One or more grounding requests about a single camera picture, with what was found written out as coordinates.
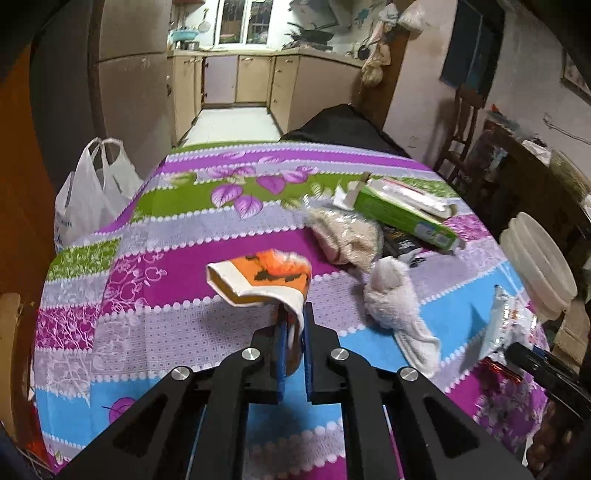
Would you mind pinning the white plastic bag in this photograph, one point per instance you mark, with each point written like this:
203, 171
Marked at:
95, 193

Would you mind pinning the beige mesh bag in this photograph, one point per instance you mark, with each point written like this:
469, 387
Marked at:
346, 237

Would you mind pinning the dark wooden side table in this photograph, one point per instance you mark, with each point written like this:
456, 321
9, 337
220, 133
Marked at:
524, 184

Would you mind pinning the colourful striped tablecloth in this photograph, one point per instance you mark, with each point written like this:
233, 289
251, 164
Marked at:
123, 306

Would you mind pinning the translucent plastic trash bucket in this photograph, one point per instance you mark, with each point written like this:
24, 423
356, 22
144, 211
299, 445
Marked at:
541, 266

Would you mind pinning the green cardboard box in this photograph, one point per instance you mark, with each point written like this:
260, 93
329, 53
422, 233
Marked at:
402, 206

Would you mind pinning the wooden chair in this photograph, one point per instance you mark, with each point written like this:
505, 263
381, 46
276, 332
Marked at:
467, 105

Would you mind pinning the beige refrigerator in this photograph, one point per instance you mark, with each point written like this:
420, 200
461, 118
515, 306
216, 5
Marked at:
98, 69

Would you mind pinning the orange wooden cabinet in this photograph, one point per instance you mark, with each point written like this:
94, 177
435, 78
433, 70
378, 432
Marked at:
27, 195

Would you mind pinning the black snack packet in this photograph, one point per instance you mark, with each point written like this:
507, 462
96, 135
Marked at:
401, 246

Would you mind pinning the beige kitchen cabinets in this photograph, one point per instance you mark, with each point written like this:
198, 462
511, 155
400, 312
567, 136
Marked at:
293, 85

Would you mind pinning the black cloth covered object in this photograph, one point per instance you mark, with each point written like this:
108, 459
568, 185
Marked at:
347, 126

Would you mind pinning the silver crumpled wrapper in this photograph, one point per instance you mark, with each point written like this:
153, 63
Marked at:
510, 322

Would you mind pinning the white fluffy cloth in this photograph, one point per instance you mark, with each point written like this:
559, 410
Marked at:
391, 300

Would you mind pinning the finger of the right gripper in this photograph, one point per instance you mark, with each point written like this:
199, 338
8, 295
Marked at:
560, 383

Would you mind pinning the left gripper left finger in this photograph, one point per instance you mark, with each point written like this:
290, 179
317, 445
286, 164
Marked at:
257, 374

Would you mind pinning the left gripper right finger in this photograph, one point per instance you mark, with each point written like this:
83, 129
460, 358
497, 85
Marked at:
326, 363

